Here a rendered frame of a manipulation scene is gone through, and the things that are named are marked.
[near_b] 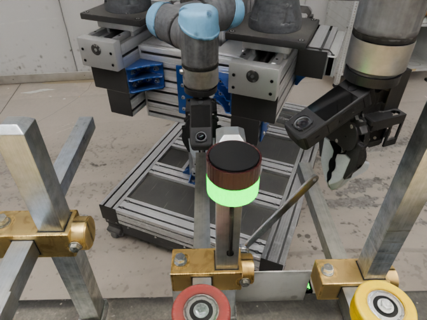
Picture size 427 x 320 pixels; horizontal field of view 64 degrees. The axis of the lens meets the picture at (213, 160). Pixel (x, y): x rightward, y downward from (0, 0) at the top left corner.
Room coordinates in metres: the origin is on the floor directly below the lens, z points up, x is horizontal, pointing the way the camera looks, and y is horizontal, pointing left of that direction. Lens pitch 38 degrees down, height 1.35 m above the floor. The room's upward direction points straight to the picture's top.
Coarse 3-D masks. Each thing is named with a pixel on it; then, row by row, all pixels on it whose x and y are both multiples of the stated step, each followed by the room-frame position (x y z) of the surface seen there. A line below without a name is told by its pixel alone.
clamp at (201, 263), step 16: (192, 256) 0.35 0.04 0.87; (208, 256) 0.35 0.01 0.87; (240, 256) 0.35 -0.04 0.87; (176, 272) 0.32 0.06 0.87; (192, 272) 0.32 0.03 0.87; (208, 272) 0.32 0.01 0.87; (224, 272) 0.32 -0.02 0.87; (240, 272) 0.32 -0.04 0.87; (176, 288) 0.31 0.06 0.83; (224, 288) 0.32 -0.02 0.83; (240, 288) 0.32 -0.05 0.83
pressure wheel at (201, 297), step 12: (192, 288) 0.27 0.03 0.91; (204, 288) 0.27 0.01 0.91; (216, 288) 0.27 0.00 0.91; (180, 300) 0.25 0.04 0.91; (192, 300) 0.25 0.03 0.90; (204, 300) 0.25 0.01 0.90; (216, 300) 0.25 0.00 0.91; (180, 312) 0.23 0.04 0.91; (192, 312) 0.23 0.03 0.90; (204, 312) 0.23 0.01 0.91; (216, 312) 0.23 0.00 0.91; (228, 312) 0.23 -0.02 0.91
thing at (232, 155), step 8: (224, 144) 0.31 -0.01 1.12; (232, 144) 0.31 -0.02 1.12; (240, 144) 0.31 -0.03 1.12; (248, 144) 0.31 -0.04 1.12; (216, 152) 0.30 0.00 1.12; (224, 152) 0.30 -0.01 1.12; (232, 152) 0.30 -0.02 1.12; (240, 152) 0.30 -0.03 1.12; (248, 152) 0.30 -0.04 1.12; (256, 152) 0.30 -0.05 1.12; (216, 160) 0.28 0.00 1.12; (224, 160) 0.28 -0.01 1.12; (232, 160) 0.28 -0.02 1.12; (240, 160) 0.28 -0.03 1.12; (248, 160) 0.28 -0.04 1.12; (256, 160) 0.28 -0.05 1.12; (224, 168) 0.27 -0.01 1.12; (232, 168) 0.27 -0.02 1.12; (240, 168) 0.27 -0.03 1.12; (248, 168) 0.27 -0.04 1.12; (232, 208) 0.29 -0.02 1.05; (232, 216) 0.29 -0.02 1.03; (232, 224) 0.31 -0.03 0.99; (232, 232) 0.31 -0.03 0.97; (232, 240) 0.32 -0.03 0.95; (232, 248) 0.32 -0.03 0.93
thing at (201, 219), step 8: (200, 152) 0.65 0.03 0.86; (200, 160) 0.62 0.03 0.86; (200, 168) 0.59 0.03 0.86; (200, 176) 0.56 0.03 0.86; (200, 184) 0.54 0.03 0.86; (200, 192) 0.51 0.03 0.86; (200, 200) 0.49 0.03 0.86; (208, 200) 0.49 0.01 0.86; (200, 208) 0.47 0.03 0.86; (208, 208) 0.47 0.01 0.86; (200, 216) 0.45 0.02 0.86; (208, 216) 0.45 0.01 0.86; (200, 224) 0.43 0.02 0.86; (208, 224) 0.43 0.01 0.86; (200, 232) 0.41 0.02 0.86; (208, 232) 0.41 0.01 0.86; (200, 240) 0.39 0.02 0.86; (208, 240) 0.39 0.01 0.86; (200, 280) 0.31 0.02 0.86; (208, 280) 0.31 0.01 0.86
